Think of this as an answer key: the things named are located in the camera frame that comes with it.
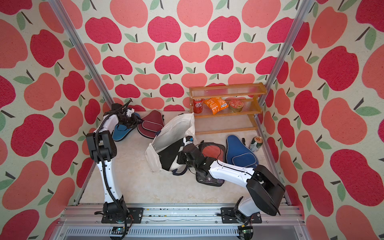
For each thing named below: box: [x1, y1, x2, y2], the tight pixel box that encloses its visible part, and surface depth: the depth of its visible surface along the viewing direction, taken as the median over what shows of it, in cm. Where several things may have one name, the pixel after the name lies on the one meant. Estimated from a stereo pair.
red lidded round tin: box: [229, 99, 244, 113], surface depth 103 cm
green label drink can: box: [249, 136, 264, 153], surface depth 93 cm
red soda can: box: [193, 98, 203, 114], surface depth 95 cm
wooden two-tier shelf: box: [189, 82, 268, 136], surface depth 108 cm
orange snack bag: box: [204, 97, 229, 115], surface depth 101 cm
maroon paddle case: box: [137, 110, 165, 140], surface depth 102 cm
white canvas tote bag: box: [144, 112, 196, 176], surface depth 87 cm
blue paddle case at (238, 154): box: [226, 135, 259, 169], surface depth 95 cm
